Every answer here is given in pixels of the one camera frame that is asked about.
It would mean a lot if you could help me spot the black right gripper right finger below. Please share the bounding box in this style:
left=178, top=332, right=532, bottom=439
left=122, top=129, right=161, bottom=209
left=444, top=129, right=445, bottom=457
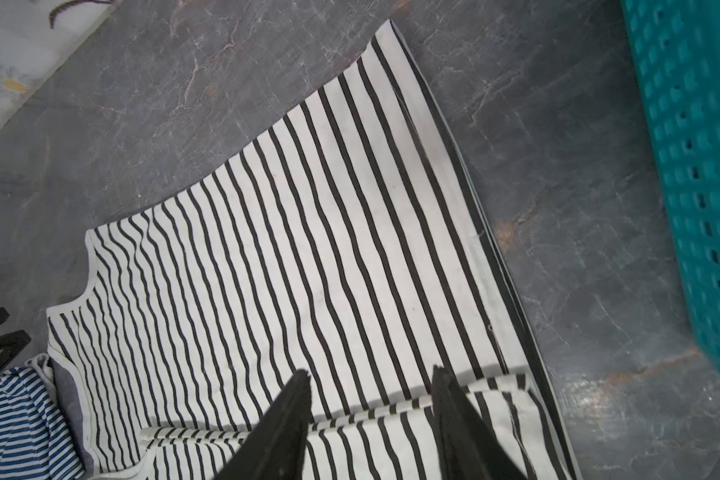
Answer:
left=431, top=366, right=525, bottom=479

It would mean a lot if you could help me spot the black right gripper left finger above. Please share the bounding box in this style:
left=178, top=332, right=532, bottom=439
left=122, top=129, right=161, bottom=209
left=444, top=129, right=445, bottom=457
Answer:
left=215, top=369, right=311, bottom=480

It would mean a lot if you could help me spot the blue white striped tank top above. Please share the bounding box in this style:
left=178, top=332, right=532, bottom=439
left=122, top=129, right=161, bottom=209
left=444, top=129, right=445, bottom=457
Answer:
left=0, top=367, right=85, bottom=479

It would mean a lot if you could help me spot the black white striped tank top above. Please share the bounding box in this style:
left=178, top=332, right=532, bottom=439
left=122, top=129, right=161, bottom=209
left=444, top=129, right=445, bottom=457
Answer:
left=48, top=22, right=579, bottom=479

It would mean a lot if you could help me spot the teal plastic basket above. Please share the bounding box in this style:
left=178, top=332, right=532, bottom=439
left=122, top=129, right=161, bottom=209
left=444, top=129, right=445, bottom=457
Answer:
left=621, top=0, right=720, bottom=372

